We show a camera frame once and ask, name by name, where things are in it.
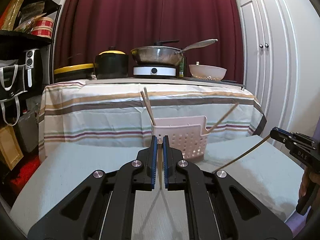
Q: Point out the black blue fingers of the right gripper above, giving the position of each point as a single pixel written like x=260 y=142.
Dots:
x=281 y=135

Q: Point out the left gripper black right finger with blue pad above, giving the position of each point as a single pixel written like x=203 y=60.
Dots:
x=217 y=206

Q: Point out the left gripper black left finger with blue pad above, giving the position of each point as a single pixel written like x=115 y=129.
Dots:
x=102 y=205

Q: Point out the person's right hand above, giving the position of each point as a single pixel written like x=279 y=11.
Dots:
x=305 y=182

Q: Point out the white wardrobe doors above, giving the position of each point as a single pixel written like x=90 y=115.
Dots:
x=270 y=59

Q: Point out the pink perforated plastic basket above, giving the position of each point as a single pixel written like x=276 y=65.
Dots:
x=187 y=134

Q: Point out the striped tablecloth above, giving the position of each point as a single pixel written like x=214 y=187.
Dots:
x=112 y=113

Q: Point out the pink frying pan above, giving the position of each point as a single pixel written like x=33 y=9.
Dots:
x=207 y=72

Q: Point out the wooden board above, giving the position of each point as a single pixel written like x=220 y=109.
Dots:
x=11 y=153

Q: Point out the green bottle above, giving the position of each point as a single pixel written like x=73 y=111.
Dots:
x=182 y=67

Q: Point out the flat black yellow pan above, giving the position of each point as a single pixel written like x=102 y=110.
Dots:
x=75 y=72

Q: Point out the white induction cooker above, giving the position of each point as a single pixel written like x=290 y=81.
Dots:
x=156 y=70

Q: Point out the black pot yellow lid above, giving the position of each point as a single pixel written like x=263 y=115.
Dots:
x=111 y=64

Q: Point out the stainless steel wok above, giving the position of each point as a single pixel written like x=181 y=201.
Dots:
x=165 y=55

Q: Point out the red white round tins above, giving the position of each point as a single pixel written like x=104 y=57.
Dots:
x=43 y=27

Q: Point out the dark red curtain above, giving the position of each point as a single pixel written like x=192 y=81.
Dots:
x=88 y=27

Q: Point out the black storage shelf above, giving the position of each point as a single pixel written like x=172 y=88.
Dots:
x=14 y=43

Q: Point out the black pan handle behind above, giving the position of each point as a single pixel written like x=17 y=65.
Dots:
x=162 y=43

